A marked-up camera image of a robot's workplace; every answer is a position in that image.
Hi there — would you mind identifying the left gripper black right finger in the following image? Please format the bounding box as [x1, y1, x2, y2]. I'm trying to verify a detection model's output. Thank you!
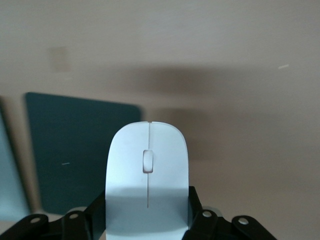
[183, 186, 233, 240]

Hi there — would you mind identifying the white computer mouse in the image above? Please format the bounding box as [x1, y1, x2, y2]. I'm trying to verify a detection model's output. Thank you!
[104, 121, 190, 240]

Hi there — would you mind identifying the silver closed laptop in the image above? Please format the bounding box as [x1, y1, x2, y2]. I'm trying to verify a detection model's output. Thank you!
[0, 98, 31, 222]

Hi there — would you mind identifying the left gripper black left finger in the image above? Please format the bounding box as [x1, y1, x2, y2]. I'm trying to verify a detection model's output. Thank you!
[53, 190, 107, 240]

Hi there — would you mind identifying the black mouse pad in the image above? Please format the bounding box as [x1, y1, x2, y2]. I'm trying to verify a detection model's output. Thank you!
[24, 91, 142, 216]

